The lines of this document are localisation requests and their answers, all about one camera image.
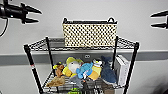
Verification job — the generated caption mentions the pale woven basket dark spots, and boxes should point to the pale woven basket dark spots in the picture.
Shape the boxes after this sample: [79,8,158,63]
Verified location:
[61,16,119,49]

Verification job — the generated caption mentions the brown plush toy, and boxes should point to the brown plush toy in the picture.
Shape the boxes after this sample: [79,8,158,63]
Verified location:
[45,61,67,89]

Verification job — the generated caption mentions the dark blue plush toy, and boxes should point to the dark blue plush toy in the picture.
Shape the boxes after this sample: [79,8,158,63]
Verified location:
[99,55,118,85]

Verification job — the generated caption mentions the grey plush toy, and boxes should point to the grey plush toy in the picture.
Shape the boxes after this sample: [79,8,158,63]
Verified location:
[68,75,86,90]

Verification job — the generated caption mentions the yellow black white plush toy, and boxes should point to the yellow black white plush toy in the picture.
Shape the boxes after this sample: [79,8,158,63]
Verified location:
[88,58,104,81]

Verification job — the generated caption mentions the green round toy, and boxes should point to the green round toy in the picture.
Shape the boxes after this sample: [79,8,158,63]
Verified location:
[68,87,81,94]

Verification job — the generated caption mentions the brown cardboard box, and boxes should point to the brown cardboard box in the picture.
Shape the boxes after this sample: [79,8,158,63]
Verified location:
[101,85,115,94]

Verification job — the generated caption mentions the black tall pointed item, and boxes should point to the black tall pointed item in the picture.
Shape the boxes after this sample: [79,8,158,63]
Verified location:
[82,79,94,94]

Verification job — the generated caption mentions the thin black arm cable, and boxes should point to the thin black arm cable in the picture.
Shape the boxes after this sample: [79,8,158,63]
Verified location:
[0,17,10,38]

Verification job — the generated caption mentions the black wire shelf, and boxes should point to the black wire shelf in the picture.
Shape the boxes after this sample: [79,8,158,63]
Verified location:
[22,35,141,94]

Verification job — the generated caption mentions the long grey wall rail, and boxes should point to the long grey wall rail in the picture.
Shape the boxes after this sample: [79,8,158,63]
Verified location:
[0,49,168,65]

